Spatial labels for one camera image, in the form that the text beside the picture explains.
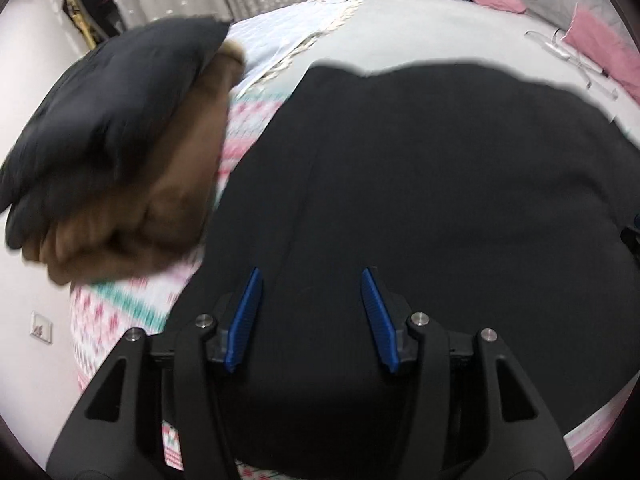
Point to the white wall socket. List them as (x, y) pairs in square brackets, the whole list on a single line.
[(41, 328)]

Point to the folded black padded jacket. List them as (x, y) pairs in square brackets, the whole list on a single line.
[(100, 110)]

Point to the patterned pink green blanket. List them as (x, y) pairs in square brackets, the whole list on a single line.
[(115, 305)]

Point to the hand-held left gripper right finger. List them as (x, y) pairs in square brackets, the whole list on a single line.
[(380, 320)]

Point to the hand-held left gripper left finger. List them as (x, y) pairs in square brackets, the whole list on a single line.
[(244, 320)]

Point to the hanging black garment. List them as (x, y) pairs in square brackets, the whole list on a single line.
[(102, 5)]

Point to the light blue fringed throw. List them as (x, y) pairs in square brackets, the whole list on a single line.
[(280, 30)]

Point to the large black coat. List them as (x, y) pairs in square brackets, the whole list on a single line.
[(425, 185)]

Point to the grey bedsheet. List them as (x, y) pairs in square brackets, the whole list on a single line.
[(425, 30)]

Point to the folded brown coat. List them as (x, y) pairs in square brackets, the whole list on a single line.
[(165, 210)]

